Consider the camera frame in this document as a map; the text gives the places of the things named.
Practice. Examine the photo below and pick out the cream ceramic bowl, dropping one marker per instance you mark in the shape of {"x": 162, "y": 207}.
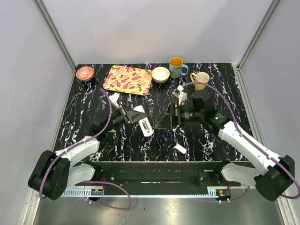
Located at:
{"x": 160, "y": 74}

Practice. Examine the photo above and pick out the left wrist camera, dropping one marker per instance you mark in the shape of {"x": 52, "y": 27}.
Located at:
{"x": 114, "y": 99}

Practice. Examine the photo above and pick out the aluminium frame post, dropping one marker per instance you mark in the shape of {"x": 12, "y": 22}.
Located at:
{"x": 268, "y": 15}
{"x": 54, "y": 31}

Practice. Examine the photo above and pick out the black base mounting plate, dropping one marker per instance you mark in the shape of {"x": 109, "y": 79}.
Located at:
{"x": 156, "y": 179}

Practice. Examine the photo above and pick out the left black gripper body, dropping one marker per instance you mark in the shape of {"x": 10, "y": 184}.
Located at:
{"x": 123, "y": 117}

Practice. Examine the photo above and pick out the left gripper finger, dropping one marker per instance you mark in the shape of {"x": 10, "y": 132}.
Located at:
{"x": 129, "y": 112}
{"x": 137, "y": 116}

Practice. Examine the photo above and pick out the yellow mug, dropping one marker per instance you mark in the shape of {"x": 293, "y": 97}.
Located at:
{"x": 199, "y": 80}

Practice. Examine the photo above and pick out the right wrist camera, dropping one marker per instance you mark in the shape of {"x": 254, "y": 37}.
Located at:
{"x": 180, "y": 95}

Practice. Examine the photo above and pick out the red patterned small bowl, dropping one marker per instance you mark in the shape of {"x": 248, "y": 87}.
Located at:
{"x": 85, "y": 73}

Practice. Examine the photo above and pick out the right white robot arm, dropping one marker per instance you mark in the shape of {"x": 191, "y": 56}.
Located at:
{"x": 271, "y": 174}

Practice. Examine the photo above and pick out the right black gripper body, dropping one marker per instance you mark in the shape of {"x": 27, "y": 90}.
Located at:
{"x": 184, "y": 114}

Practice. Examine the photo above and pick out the blue butterfly mug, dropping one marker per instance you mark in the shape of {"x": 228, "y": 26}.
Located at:
{"x": 177, "y": 68}

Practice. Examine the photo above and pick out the left aluminium frame post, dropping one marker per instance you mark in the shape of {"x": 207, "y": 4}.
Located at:
{"x": 54, "y": 31}

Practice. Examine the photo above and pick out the floral rectangular tray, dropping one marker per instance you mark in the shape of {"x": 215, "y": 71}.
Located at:
{"x": 128, "y": 80}

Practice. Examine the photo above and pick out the white battery compartment cover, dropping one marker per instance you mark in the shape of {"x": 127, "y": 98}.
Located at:
{"x": 180, "y": 148}

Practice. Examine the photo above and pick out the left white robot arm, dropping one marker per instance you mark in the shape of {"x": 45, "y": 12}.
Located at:
{"x": 56, "y": 171}

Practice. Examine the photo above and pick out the white remote control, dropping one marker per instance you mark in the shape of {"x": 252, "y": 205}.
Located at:
{"x": 145, "y": 133}

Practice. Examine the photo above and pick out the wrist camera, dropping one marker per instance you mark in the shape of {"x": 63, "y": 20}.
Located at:
{"x": 114, "y": 99}
{"x": 180, "y": 95}

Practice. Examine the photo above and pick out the right aluminium frame post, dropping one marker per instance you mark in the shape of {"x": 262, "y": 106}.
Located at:
{"x": 268, "y": 15}

